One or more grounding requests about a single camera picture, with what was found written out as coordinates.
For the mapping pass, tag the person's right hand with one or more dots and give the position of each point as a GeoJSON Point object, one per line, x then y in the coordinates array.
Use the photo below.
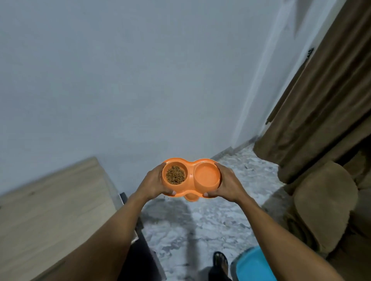
{"type": "Point", "coordinates": [230, 185]}

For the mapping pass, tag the person's left hand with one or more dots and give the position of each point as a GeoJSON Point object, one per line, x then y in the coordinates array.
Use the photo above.
{"type": "Point", "coordinates": [152, 183]}

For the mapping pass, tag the person's left thumb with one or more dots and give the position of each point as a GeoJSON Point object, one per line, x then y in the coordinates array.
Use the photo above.
{"type": "Point", "coordinates": [169, 192]}

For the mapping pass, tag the person's right thumb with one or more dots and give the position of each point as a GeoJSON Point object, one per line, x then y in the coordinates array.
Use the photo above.
{"type": "Point", "coordinates": [209, 194]}

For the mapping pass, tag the orange double pet bowl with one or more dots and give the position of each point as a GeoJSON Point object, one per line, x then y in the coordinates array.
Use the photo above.
{"type": "Point", "coordinates": [192, 178]}

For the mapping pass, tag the person's left forearm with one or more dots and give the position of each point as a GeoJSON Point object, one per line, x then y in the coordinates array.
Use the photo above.
{"type": "Point", "coordinates": [98, 241]}

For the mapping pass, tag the person's right forearm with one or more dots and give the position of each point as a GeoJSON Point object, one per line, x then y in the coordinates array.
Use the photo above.
{"type": "Point", "coordinates": [282, 240]}

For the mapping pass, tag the brown dry pet food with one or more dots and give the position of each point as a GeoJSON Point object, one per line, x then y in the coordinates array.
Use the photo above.
{"type": "Point", "coordinates": [175, 175]}

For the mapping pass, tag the person's foot in black sandal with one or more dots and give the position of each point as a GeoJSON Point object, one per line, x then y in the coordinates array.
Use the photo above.
{"type": "Point", "coordinates": [220, 265]}

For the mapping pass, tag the blue plastic basin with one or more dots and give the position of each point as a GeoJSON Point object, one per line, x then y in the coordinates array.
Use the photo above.
{"type": "Point", "coordinates": [252, 265]}

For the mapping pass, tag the brown curtain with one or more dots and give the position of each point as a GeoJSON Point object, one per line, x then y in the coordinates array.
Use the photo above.
{"type": "Point", "coordinates": [321, 95]}

